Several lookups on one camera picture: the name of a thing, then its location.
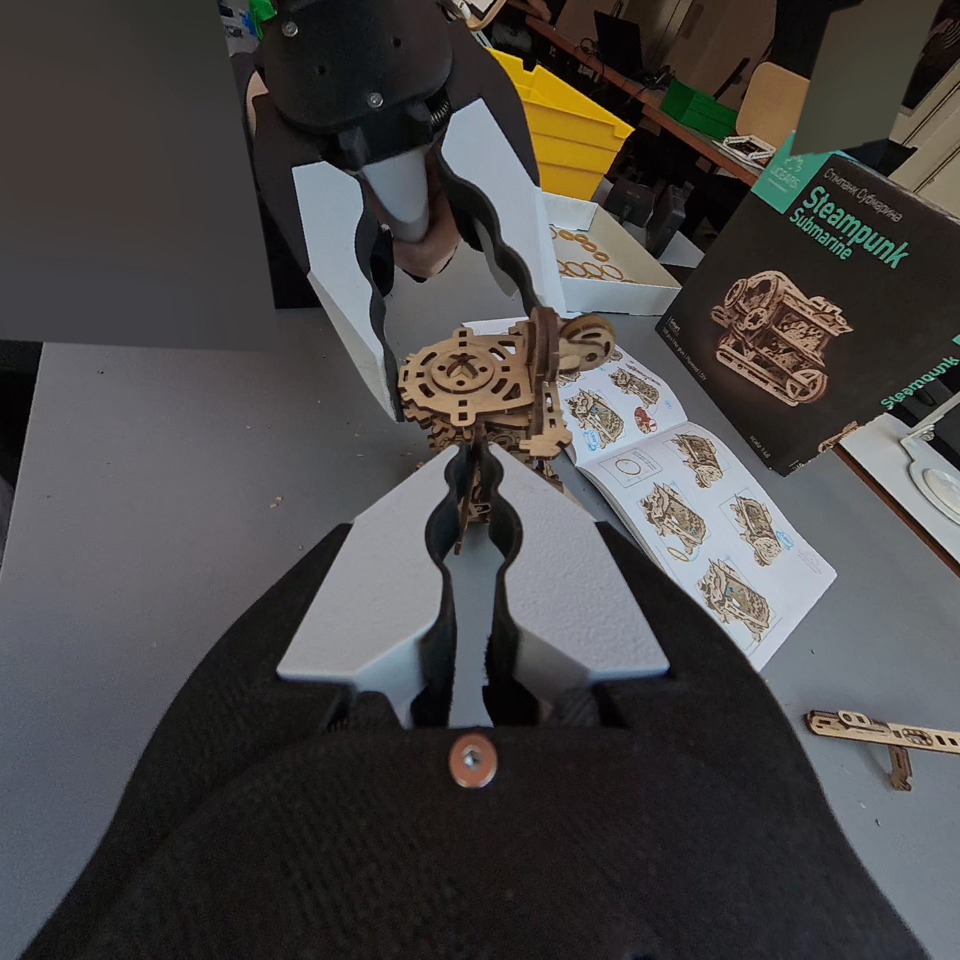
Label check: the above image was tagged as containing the instruction booklet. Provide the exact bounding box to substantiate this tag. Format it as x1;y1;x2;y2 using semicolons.
459;318;839;674

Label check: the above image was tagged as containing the round wooden gear module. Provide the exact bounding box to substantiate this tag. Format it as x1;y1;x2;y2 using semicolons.
396;305;618;460

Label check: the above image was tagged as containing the black device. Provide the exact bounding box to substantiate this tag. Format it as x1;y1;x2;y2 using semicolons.
606;178;690;260

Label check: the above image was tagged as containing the white stand base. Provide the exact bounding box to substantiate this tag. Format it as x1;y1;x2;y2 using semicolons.
900;420;960;526

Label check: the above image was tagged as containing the yellow plastic bin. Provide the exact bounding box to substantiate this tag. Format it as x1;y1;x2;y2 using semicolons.
486;46;636;198

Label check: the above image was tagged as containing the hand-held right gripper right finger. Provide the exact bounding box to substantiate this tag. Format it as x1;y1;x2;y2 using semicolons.
483;442;672;729

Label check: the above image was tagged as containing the tan chair back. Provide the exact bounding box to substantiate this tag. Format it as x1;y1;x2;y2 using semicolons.
738;61;815;155

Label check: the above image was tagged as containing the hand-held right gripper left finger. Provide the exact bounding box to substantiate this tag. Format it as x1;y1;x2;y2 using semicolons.
276;442;470;729

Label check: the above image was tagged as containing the black puzzle box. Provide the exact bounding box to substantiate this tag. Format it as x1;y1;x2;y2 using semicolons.
657;150;960;479

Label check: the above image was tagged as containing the wooden strip with crosspiece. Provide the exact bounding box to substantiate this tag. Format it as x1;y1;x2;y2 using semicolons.
804;708;960;793

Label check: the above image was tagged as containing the green plastic bin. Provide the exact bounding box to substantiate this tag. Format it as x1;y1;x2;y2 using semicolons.
660;78;741;130

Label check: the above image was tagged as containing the grey desk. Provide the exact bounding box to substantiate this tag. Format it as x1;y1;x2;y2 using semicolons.
0;311;960;960

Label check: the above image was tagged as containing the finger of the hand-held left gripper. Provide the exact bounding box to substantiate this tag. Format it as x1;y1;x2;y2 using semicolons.
291;159;408;423
435;96;567;315

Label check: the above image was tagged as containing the person's left hand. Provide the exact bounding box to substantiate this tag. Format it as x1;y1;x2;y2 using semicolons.
388;171;461;285

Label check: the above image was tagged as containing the background brown-topped desk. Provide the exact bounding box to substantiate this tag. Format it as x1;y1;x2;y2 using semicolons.
525;15;796;189

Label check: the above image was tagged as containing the adjacent brown-edged desk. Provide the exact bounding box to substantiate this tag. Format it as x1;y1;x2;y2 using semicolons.
832;408;960;579

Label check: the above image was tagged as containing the white tray with wooden rings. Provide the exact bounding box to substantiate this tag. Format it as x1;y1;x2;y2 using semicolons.
543;191;685;318

